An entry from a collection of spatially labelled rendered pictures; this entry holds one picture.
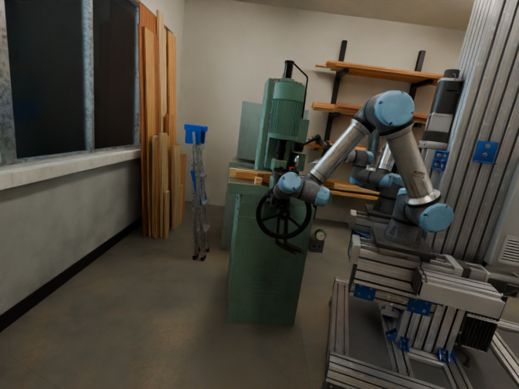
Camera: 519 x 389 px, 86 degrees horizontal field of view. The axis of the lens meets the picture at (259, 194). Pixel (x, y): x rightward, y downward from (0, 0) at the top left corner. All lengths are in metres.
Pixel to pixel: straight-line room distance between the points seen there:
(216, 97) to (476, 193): 3.28
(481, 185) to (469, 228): 0.20
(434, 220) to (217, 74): 3.43
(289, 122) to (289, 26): 2.66
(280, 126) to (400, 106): 0.76
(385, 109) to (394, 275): 0.71
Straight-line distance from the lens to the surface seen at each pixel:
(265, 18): 4.20
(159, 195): 2.92
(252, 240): 1.65
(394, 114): 1.04
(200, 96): 4.11
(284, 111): 1.62
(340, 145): 1.16
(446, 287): 1.30
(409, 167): 1.11
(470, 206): 1.54
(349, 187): 3.71
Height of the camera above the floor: 1.22
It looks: 14 degrees down
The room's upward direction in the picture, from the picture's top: 7 degrees clockwise
